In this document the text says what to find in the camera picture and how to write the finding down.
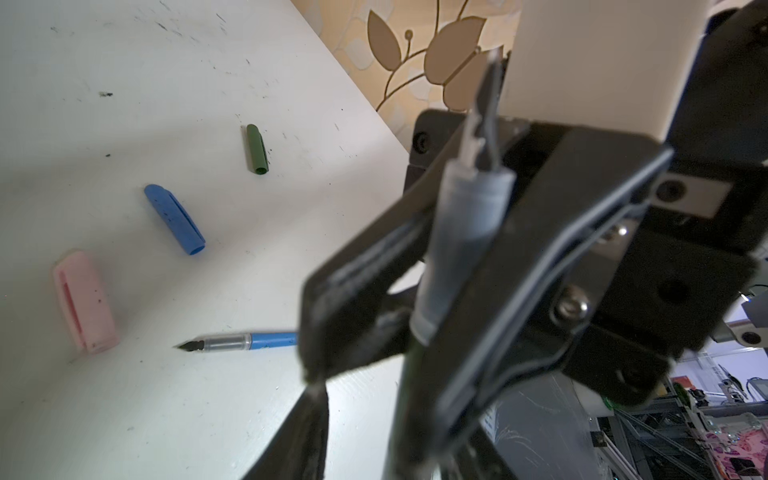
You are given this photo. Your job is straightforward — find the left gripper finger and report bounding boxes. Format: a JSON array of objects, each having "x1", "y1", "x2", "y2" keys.
[{"x1": 243, "y1": 383, "x2": 329, "y2": 480}]

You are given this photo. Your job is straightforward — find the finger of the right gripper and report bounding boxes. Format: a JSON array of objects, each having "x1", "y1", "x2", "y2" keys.
[
  {"x1": 384, "y1": 125, "x2": 672, "y2": 479},
  {"x1": 298, "y1": 155, "x2": 448, "y2": 383}
]

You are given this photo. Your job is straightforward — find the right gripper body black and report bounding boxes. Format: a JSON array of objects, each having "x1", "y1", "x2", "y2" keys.
[{"x1": 404, "y1": 0, "x2": 768, "y2": 409}]

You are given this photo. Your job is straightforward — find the blue pen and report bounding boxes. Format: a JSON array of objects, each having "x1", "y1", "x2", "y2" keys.
[{"x1": 175, "y1": 332, "x2": 298, "y2": 353}]

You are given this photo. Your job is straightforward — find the green pen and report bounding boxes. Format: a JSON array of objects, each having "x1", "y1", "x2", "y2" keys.
[{"x1": 382, "y1": 49, "x2": 515, "y2": 479}]

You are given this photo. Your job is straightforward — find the green pen cap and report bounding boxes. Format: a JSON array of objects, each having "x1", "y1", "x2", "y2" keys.
[{"x1": 246, "y1": 124, "x2": 269, "y2": 175}]

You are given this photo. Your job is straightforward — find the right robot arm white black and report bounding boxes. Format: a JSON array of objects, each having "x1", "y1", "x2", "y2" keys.
[{"x1": 299, "y1": 1, "x2": 767, "y2": 479}]

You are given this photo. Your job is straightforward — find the blue pen cap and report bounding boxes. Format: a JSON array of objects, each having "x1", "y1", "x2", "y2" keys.
[{"x1": 144, "y1": 184, "x2": 206, "y2": 256}]

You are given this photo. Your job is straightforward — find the pink pen cap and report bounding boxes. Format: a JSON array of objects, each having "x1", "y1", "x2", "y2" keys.
[{"x1": 52, "y1": 250, "x2": 119, "y2": 355}]

